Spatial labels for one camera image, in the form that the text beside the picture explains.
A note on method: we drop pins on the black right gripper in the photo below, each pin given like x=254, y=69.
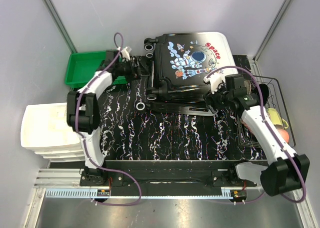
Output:
x=211, y=97

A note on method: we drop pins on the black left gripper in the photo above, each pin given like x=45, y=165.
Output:
x=141, y=72

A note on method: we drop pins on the space astronaut hard-shell suitcase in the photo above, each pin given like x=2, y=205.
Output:
x=183, y=68

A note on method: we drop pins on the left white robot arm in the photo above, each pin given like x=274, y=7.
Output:
x=83, y=114

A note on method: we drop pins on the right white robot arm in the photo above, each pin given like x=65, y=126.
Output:
x=286, y=170

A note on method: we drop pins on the grey woven round coaster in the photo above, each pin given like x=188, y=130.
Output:
x=248, y=86

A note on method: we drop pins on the black round object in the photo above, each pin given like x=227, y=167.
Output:
x=265, y=93

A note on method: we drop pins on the green plastic tray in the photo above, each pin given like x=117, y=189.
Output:
x=81, y=67

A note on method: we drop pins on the yellow mug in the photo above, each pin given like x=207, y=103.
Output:
x=276, y=119

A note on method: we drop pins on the peach pink mug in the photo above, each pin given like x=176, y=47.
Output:
x=284, y=134

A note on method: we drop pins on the white stacked storage bins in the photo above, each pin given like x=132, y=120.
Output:
x=44, y=131

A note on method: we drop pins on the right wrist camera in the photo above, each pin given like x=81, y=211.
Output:
x=234, y=81

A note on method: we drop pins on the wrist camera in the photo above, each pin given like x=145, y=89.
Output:
x=234, y=81
x=110, y=55

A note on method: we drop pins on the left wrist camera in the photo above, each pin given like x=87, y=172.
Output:
x=110, y=55

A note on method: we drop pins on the black wire basket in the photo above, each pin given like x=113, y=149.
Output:
x=276, y=100

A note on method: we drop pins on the white cable duct strip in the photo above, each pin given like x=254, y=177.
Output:
x=94, y=193

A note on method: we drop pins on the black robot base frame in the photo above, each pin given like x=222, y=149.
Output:
x=164, y=176

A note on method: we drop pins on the aluminium rail frame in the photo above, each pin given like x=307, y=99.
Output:
x=167, y=151

